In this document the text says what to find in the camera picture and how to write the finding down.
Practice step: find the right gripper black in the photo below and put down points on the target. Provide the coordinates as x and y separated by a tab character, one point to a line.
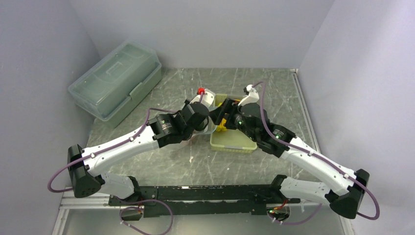
219	113

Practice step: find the yellow bananas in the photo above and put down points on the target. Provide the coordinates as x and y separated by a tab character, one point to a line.
221	127

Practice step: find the pale green perforated basket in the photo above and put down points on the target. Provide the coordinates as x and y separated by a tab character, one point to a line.
232	141

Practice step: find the clear zip top bag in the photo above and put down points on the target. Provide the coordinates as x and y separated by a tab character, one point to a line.
209	129

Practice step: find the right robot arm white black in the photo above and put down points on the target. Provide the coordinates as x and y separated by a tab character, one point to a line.
338	186

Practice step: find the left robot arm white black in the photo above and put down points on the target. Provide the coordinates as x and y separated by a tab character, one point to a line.
89	173

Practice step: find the clear lidded storage box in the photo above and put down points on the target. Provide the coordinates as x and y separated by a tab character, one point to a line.
115	86

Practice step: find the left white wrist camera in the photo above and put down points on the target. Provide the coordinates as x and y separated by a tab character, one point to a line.
205	96

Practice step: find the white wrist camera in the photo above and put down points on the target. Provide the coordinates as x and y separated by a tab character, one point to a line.
251	95
205	96

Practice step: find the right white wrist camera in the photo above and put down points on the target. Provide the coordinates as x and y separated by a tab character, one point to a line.
251	95

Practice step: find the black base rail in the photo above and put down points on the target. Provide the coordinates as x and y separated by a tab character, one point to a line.
192	200

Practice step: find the aluminium frame rail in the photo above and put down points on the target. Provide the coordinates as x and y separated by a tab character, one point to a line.
98	201

